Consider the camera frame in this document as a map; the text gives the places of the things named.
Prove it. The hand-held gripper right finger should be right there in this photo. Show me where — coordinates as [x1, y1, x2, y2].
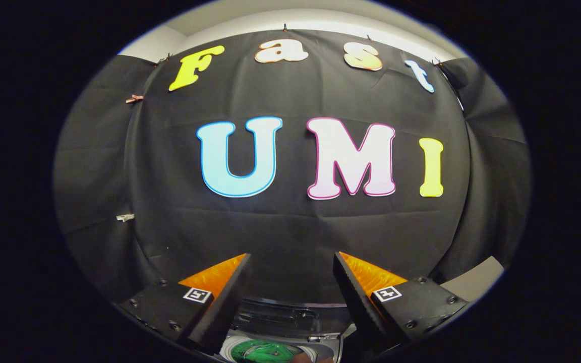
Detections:
[332, 252, 470, 353]

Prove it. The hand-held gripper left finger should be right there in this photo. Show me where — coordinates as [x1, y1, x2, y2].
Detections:
[118, 253, 253, 355]

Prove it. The green polo shirt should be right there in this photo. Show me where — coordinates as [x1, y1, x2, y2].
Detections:
[230, 339, 317, 363]

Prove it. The dark washing machine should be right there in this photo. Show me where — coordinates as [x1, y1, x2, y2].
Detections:
[214, 296, 358, 363]

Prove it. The black backdrop cloth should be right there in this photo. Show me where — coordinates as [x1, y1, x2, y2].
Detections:
[52, 29, 532, 313]

